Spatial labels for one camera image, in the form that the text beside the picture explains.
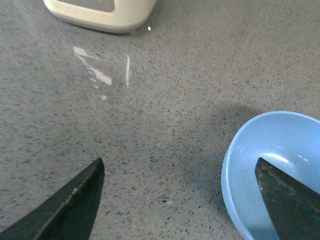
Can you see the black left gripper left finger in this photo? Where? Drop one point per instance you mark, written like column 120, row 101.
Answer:
column 69, row 214

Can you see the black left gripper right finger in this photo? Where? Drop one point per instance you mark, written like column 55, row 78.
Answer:
column 294, row 208

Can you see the blue bowl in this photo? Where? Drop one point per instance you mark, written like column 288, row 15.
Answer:
column 288, row 140

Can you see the cream toaster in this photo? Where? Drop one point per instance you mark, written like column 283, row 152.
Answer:
column 125, row 17

